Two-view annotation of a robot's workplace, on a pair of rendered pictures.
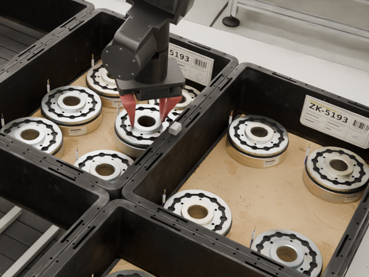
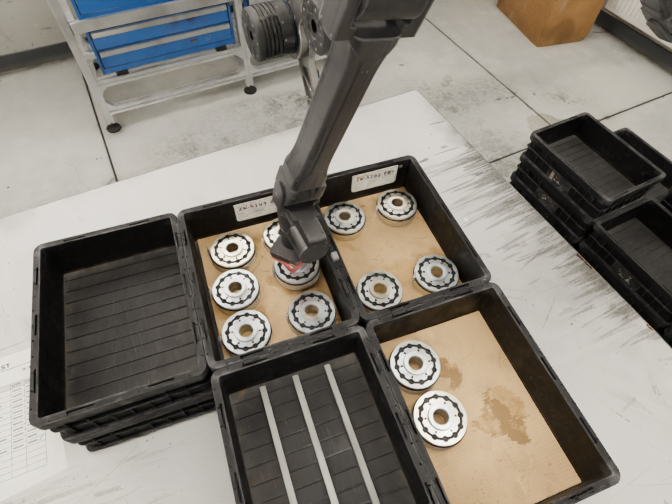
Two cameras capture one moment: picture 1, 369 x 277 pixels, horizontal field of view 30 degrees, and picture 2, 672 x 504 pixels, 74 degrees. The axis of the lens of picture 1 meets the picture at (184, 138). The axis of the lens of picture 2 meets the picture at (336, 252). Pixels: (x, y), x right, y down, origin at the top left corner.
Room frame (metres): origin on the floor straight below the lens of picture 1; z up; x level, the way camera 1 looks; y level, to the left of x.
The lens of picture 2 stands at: (0.43, 0.40, 1.72)
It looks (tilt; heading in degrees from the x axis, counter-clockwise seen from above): 55 degrees down; 313
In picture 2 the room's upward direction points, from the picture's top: 3 degrees clockwise
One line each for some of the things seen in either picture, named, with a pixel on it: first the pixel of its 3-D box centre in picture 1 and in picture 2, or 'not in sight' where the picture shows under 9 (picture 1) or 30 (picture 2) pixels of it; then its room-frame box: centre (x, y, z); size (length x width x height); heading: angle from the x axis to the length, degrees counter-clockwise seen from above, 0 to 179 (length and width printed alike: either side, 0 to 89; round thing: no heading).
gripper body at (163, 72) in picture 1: (149, 62); (294, 232); (0.86, 0.07, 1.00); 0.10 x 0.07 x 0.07; 110
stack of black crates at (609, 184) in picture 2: not in sight; (569, 193); (0.62, -1.19, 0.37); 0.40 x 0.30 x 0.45; 163
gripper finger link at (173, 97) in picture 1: (154, 99); not in sight; (0.87, 0.05, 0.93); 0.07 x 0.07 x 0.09; 20
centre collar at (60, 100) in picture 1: (71, 101); (235, 287); (0.92, 0.20, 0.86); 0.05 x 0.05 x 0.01
